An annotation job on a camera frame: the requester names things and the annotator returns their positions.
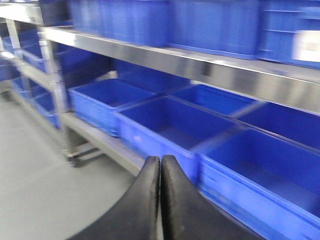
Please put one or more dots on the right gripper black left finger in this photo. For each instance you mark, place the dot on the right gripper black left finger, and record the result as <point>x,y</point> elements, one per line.
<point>134,216</point>

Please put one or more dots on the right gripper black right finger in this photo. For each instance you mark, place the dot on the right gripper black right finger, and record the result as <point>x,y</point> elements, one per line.
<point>187,215</point>

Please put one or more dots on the blue bin row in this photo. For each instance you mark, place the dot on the blue bin row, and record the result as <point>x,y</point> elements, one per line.
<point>267,183</point>
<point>167,126</point>
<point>97,103</point>

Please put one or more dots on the steel shelf rack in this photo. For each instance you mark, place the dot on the steel shelf rack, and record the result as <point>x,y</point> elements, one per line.
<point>255,80</point>

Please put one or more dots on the blue bin front row middle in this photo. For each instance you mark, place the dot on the blue bin front row middle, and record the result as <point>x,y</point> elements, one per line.
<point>167,126</point>

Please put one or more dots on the blue bin front row right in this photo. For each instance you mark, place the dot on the blue bin front row right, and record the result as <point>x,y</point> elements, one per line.
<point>267,183</point>

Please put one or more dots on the blue bin front row left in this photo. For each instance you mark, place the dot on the blue bin front row left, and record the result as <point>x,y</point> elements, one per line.
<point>97,103</point>

